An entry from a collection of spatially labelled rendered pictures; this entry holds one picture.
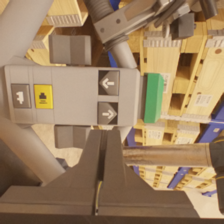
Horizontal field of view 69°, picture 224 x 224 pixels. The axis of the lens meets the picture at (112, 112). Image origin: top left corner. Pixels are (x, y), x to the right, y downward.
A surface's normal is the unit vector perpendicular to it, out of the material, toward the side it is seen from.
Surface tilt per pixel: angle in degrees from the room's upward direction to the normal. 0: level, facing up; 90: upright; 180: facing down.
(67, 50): 57
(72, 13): 90
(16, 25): 69
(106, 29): 74
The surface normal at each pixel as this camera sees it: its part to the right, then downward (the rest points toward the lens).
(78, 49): -0.29, 0.23
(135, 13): -0.44, 0.44
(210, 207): -0.17, -0.55
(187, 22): 0.00, 0.25
